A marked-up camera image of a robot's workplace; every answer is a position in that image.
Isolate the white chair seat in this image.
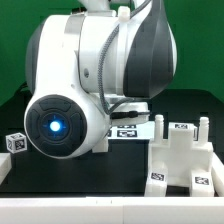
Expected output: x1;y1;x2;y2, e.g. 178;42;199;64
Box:
148;115;213;187

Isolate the white front fence rail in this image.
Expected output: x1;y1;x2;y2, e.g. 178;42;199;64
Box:
0;197;224;224

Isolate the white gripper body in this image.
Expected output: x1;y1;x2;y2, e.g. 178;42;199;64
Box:
110;102;149;126

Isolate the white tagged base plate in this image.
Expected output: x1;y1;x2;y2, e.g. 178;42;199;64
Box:
108;121;155;140

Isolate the white tagged cube nut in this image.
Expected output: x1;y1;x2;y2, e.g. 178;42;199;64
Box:
5;132;27;154
193;126;198;141

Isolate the white chair back frame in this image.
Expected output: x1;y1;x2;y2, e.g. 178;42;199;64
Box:
92;137;108;153

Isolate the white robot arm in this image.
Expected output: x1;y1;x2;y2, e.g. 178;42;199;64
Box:
24;0;177;159

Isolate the white left fence rail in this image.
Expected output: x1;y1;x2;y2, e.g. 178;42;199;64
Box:
0;153;12;184

